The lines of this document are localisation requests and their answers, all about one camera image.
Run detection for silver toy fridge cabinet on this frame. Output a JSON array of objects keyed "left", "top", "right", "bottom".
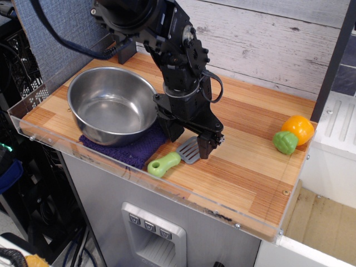
[{"left": 64, "top": 155, "right": 260, "bottom": 266}]

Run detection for stainless steel pot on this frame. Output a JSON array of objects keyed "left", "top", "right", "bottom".
[{"left": 67, "top": 67, "right": 157, "bottom": 147}]

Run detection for white toy sink unit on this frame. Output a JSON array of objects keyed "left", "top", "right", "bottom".
[{"left": 255, "top": 92, "right": 355, "bottom": 266}]

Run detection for dark grey post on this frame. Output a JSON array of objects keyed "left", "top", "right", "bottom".
[
  {"left": 117, "top": 42, "right": 137, "bottom": 64},
  {"left": 310, "top": 0, "right": 355, "bottom": 123}
]

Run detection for green handled grey spatula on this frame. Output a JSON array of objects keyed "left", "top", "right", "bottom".
[{"left": 147, "top": 136, "right": 200, "bottom": 178}]

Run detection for purple cloth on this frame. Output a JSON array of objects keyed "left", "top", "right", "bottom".
[{"left": 79, "top": 122, "right": 167, "bottom": 169}]

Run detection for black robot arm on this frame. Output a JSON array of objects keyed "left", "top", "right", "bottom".
[{"left": 91, "top": 1, "right": 224, "bottom": 159}]

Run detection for grey dispenser panel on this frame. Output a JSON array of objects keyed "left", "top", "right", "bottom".
[{"left": 121, "top": 202, "right": 187, "bottom": 266}]

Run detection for clear acrylic guard rail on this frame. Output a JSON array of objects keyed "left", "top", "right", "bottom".
[{"left": 9, "top": 83, "right": 315, "bottom": 243}]

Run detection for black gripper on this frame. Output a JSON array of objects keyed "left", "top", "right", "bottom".
[{"left": 153, "top": 76, "right": 224, "bottom": 159}]

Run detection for blue fabric panel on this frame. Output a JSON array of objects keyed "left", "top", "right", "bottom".
[{"left": 12, "top": 0, "right": 113, "bottom": 83}]

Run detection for dark grey right post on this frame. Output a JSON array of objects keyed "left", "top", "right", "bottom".
[{"left": 310, "top": 0, "right": 355, "bottom": 123}]

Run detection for orange toy pepper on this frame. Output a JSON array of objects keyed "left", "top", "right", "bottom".
[{"left": 281, "top": 115, "right": 315, "bottom": 146}]

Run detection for black plastic crate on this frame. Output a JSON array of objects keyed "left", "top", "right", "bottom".
[{"left": 1, "top": 29, "right": 43, "bottom": 102}]

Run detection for dark grey left post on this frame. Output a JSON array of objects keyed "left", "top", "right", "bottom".
[{"left": 117, "top": 42, "right": 137, "bottom": 64}]

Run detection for green toy pepper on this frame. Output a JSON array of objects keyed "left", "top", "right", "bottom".
[{"left": 273, "top": 131, "right": 299, "bottom": 155}]

